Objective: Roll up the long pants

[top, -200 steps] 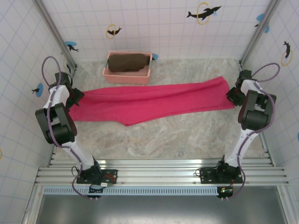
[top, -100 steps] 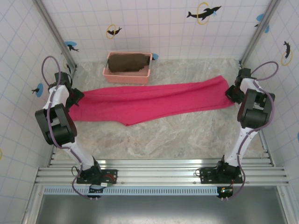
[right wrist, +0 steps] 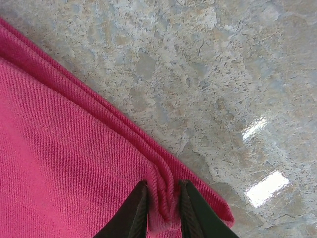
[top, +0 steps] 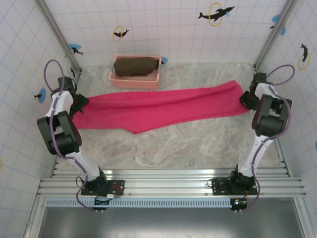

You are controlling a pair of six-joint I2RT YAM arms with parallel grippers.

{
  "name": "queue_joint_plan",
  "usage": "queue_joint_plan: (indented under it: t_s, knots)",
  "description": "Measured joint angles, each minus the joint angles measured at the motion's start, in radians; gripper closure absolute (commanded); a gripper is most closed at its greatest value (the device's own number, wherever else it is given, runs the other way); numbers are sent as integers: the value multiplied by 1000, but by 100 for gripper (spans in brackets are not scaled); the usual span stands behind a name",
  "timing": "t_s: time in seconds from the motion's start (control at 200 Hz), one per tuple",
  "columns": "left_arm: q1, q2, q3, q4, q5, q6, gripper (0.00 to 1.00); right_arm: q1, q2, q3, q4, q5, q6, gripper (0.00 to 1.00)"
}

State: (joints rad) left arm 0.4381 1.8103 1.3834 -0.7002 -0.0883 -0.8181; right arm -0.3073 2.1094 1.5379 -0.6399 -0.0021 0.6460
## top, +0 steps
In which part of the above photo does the pink plastic basket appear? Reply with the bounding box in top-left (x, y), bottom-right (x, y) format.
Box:
top-left (108, 55), bottom-right (163, 90)

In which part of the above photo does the pink red towel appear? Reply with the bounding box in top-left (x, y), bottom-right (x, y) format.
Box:
top-left (73, 79), bottom-right (250, 135)

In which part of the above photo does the blue circle fish sticker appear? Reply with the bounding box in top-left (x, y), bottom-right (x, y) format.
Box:
top-left (33, 88), bottom-right (47, 104)

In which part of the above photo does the blue oval shark sticker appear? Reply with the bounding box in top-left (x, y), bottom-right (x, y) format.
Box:
top-left (68, 44), bottom-right (84, 56)

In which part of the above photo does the brown rolled cloth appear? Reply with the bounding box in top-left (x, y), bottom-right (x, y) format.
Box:
top-left (114, 57), bottom-right (160, 78)

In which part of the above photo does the small black controller board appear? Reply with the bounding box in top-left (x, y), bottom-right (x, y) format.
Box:
top-left (95, 196), bottom-right (110, 213)
top-left (230, 197), bottom-right (248, 213)

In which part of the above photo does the grey steel panel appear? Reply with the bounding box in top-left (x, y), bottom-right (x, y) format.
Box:
top-left (41, 207), bottom-right (307, 238)

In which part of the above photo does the dolphin ring sticker behind post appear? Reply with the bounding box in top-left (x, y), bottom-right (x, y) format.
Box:
top-left (67, 61), bottom-right (76, 79)

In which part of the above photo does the upright dolphin ring sticker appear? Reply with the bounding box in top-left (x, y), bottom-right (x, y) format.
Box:
top-left (298, 43), bottom-right (312, 71)

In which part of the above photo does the aluminium corner post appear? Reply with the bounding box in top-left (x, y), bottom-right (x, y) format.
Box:
top-left (36, 0), bottom-right (83, 75)
top-left (254, 0), bottom-right (299, 70)

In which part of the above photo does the small dolphin ring sticker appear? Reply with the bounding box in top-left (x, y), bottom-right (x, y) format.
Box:
top-left (112, 25), bottom-right (130, 42)

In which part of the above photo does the blue sticker behind post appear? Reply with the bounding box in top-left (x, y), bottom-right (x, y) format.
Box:
top-left (269, 14), bottom-right (287, 35)

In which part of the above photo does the large dolphin ring sticker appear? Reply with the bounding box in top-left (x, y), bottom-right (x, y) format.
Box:
top-left (197, 2), bottom-right (235, 27)

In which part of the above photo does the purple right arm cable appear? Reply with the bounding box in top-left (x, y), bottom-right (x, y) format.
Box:
top-left (237, 64), bottom-right (295, 214)

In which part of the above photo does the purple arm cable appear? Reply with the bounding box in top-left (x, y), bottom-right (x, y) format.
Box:
top-left (44, 59), bottom-right (105, 213)
top-left (237, 64), bottom-right (295, 214)

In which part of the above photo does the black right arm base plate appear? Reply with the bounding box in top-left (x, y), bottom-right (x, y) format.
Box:
top-left (211, 178), bottom-right (258, 196)

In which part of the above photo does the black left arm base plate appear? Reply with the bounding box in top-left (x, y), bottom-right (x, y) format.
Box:
top-left (81, 178), bottom-right (126, 196)

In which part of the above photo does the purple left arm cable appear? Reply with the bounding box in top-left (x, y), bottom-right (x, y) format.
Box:
top-left (44, 59), bottom-right (105, 213)

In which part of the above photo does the aluminium rail frame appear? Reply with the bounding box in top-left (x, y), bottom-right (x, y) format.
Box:
top-left (36, 168), bottom-right (308, 199)

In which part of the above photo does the white slotted cable duct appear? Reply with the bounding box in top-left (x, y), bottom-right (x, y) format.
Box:
top-left (46, 197), bottom-right (235, 208)

